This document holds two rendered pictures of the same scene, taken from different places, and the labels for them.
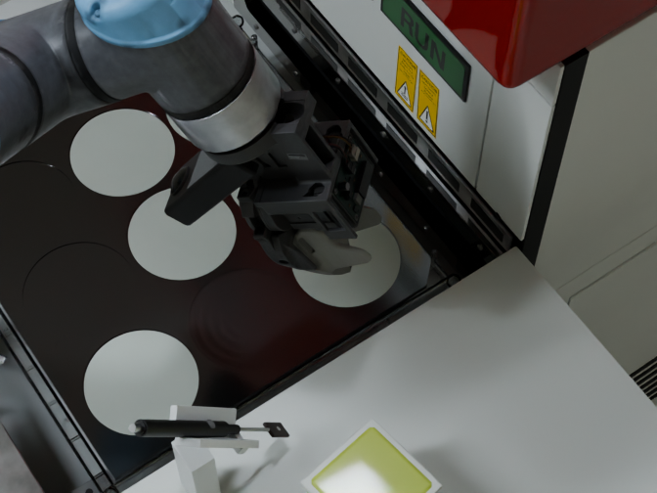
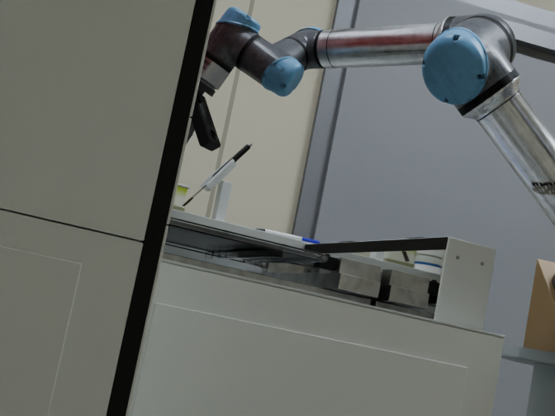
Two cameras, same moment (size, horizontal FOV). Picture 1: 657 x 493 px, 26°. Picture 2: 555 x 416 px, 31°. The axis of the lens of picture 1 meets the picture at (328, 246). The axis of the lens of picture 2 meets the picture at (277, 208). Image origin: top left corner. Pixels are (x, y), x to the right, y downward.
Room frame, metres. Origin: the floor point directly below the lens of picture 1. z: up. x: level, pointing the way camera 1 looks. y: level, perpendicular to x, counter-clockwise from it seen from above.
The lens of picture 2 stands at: (2.39, 0.67, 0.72)
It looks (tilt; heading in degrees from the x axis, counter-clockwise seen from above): 8 degrees up; 193
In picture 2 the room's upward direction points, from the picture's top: 11 degrees clockwise
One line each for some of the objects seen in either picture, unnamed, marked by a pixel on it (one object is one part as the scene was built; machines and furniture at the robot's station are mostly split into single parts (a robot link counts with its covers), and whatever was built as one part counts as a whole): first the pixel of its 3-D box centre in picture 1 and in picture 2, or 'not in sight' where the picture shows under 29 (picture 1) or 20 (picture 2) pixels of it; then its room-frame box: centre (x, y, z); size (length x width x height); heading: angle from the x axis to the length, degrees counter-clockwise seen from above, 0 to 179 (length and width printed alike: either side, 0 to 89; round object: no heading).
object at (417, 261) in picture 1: (182, 234); (190, 237); (0.67, 0.13, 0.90); 0.34 x 0.34 x 0.01; 35
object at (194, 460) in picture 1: (213, 447); (216, 188); (0.40, 0.09, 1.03); 0.06 x 0.04 x 0.13; 125
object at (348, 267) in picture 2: not in sight; (356, 269); (0.63, 0.43, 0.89); 0.08 x 0.03 x 0.03; 125
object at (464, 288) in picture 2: not in sight; (382, 282); (0.51, 0.47, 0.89); 0.55 x 0.09 x 0.14; 35
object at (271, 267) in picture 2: not in sight; (282, 269); (0.36, 0.25, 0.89); 0.08 x 0.03 x 0.03; 125
